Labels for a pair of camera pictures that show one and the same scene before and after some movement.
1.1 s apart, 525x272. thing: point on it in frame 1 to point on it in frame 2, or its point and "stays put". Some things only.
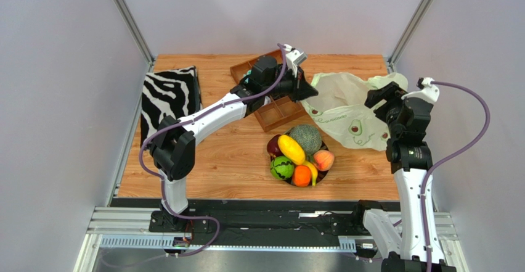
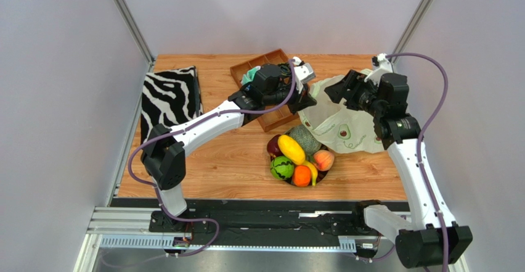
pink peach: [323, 160] stays put
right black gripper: [383, 97] to [349, 89]
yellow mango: [291, 149] stays put
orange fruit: [302, 176] stays put
